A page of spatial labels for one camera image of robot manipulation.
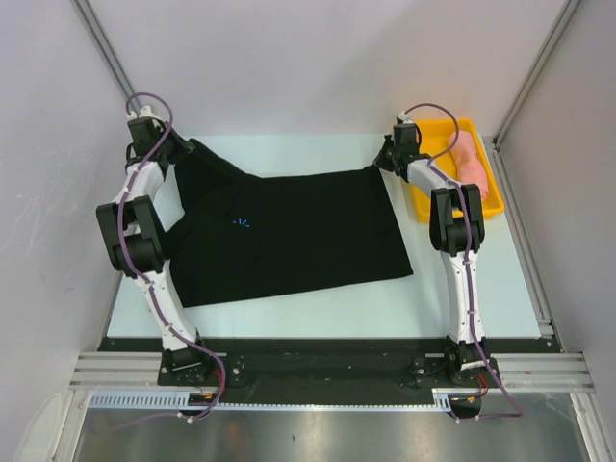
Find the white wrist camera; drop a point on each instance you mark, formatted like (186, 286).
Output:
(144, 111)
(404, 118)

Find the white slotted cable duct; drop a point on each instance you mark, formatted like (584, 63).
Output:
(193, 401)

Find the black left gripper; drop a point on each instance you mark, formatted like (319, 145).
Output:
(183, 147)

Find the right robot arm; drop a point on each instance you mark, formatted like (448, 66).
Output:
(456, 231)

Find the left aluminium frame post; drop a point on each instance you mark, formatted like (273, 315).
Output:
(104, 46)

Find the right aluminium frame post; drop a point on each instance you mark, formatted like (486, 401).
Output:
(558, 30)

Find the aluminium frame post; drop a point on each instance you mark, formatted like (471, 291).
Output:
(558, 30)
(104, 46)

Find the rolled pink t-shirt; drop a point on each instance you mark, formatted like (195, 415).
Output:
(469, 168)

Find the yellow plastic tray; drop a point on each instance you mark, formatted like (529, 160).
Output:
(435, 135)

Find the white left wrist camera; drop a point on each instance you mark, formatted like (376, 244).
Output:
(144, 111)

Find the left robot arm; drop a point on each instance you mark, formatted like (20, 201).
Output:
(135, 241)

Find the black t-shirt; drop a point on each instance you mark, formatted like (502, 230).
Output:
(245, 237)

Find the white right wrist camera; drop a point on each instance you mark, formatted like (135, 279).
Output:
(404, 118)

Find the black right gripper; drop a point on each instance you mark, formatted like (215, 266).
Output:
(380, 161)

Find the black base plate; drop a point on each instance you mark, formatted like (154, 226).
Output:
(370, 371)

